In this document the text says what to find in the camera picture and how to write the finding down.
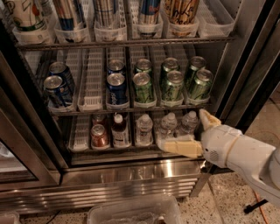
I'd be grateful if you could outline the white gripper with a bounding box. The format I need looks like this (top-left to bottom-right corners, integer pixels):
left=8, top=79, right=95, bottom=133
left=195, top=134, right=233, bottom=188
left=157, top=108, right=276, bottom=179

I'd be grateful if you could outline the clear water bottle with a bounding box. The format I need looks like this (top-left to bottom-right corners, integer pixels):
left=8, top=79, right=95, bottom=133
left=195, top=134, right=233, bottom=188
left=178, top=110, right=199, bottom=137
left=136, top=114, right=153, bottom=146
left=156, top=112, right=178, bottom=144

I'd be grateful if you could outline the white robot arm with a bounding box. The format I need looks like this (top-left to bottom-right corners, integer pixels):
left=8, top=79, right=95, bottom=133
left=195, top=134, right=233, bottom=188
left=157, top=108, right=280, bottom=207

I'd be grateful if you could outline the brown drink bottle white label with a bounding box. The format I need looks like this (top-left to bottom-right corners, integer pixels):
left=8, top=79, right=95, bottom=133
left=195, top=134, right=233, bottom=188
left=111, top=114, right=130, bottom=148

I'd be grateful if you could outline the open fridge glass door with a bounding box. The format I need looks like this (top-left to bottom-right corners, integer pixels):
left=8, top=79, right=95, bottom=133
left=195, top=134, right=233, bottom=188
left=213, top=0, right=280, bottom=131

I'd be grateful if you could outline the empty white tray middle shelf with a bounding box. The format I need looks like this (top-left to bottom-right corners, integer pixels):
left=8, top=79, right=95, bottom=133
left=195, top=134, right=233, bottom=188
left=78, top=49, right=103, bottom=112

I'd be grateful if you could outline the empty white tray shelf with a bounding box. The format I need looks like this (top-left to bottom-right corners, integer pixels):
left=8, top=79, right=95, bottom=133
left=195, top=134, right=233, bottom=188
left=78, top=49, right=103, bottom=112
left=68, top=115, right=90, bottom=152

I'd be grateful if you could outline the empty clear tray top shelf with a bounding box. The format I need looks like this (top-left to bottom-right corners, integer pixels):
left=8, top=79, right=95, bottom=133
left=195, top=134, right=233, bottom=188
left=196, top=0, right=235, bottom=38

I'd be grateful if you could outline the empty white tray bottom shelf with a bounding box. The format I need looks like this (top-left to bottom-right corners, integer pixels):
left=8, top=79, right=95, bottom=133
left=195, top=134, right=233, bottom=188
left=68, top=115, right=90, bottom=152

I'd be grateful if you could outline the stainless steel fridge cabinet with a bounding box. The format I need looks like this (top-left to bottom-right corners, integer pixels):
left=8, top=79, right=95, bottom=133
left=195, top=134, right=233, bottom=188
left=0, top=0, right=280, bottom=215

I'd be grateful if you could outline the left fridge glass door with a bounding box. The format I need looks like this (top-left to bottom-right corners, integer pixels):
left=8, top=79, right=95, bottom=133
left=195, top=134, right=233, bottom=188
left=0, top=54, right=60, bottom=192

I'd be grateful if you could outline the white tall can top shelf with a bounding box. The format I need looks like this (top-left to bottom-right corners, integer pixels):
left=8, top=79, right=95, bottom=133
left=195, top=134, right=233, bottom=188
left=2, top=0, right=46, bottom=32

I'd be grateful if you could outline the green can front right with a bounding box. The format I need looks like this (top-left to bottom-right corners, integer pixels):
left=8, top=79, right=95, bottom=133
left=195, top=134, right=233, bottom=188
left=188, top=69, right=213, bottom=100

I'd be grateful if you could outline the green can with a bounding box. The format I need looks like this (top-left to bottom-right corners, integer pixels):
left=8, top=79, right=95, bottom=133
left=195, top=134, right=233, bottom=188
left=160, top=58, right=180, bottom=79
left=133, top=73, right=154, bottom=103
left=188, top=69, right=213, bottom=100
left=185, top=56, right=207, bottom=88
left=162, top=70, right=184, bottom=102
left=134, top=59, right=152, bottom=74

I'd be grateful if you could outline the green can front middle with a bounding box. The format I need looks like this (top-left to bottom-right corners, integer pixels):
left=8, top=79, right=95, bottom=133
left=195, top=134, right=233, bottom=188
left=162, top=70, right=184, bottom=102

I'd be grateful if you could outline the green can front left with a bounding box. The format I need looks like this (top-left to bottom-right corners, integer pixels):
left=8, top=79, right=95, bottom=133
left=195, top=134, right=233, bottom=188
left=133, top=73, right=154, bottom=103

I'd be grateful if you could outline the green can rear right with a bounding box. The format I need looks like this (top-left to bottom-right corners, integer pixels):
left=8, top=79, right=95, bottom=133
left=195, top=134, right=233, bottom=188
left=185, top=56, right=207, bottom=88

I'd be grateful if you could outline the green can rear middle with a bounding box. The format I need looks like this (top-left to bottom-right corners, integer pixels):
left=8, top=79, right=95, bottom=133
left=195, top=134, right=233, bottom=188
left=160, top=58, right=180, bottom=79

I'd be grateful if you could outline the clear plastic bin on floor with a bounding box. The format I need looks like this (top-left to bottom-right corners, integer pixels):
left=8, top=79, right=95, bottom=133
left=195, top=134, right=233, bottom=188
left=87, top=194, right=183, bottom=224

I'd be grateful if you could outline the green can rear left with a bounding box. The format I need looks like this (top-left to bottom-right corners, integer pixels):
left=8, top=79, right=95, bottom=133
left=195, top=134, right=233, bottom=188
left=134, top=59, right=152, bottom=74

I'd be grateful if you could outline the black stand leg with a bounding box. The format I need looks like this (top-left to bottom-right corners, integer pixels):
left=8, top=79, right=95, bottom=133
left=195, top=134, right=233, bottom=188
left=243, top=199, right=267, bottom=214

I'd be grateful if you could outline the blue pepsi can front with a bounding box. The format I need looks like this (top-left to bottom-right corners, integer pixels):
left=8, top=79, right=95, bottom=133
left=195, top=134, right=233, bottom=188
left=106, top=73, right=128, bottom=105

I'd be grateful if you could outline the blue pepsi can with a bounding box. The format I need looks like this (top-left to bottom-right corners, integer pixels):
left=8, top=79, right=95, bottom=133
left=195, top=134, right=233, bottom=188
left=107, top=59, right=126, bottom=75
left=106, top=73, right=128, bottom=105

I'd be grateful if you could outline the red soda can front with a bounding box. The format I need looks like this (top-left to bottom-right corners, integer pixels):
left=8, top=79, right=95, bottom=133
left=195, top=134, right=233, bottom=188
left=91, top=124, right=109, bottom=150

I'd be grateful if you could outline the red soda can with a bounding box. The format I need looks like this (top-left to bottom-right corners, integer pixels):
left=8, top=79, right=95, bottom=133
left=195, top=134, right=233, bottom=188
left=92, top=114, right=107, bottom=126
left=91, top=124, right=109, bottom=150

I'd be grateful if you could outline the red soda can rear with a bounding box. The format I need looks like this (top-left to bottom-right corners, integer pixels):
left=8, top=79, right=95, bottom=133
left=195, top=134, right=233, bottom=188
left=92, top=114, right=107, bottom=126

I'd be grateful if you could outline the blue pepsi can rear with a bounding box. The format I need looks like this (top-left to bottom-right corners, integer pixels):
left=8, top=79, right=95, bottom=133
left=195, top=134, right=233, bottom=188
left=107, top=59, right=126, bottom=75

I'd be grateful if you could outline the gold patterned tall can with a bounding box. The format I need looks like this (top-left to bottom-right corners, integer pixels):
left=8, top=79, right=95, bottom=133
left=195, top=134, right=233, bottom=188
left=164, top=0, right=200, bottom=25

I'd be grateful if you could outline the blue red tall can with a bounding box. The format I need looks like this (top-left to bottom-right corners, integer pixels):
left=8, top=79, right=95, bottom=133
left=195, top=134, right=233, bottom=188
left=138, top=0, right=161, bottom=25

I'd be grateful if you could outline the blue soda can front left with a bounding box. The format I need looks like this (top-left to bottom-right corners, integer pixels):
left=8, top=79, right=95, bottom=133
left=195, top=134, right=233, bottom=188
left=44, top=75, right=73, bottom=108

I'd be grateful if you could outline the blue soda can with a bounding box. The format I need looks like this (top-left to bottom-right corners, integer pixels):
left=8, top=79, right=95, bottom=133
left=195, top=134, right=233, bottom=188
left=49, top=61, right=75, bottom=94
left=44, top=75, right=73, bottom=108

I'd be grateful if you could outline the striped silver tall can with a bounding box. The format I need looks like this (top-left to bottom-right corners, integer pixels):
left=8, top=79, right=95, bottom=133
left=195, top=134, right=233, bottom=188
left=93, top=0, right=118, bottom=29

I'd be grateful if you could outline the blue soda can rear left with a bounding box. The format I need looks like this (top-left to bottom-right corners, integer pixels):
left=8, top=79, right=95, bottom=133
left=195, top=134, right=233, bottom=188
left=49, top=61, right=75, bottom=94

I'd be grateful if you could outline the blue silver tall can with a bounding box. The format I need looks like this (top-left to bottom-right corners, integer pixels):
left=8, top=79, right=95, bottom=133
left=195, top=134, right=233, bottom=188
left=52, top=0, right=87, bottom=31

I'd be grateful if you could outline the orange extension cable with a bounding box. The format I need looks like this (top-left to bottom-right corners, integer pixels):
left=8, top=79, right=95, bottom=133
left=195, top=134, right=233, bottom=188
left=253, top=191, right=270, bottom=224

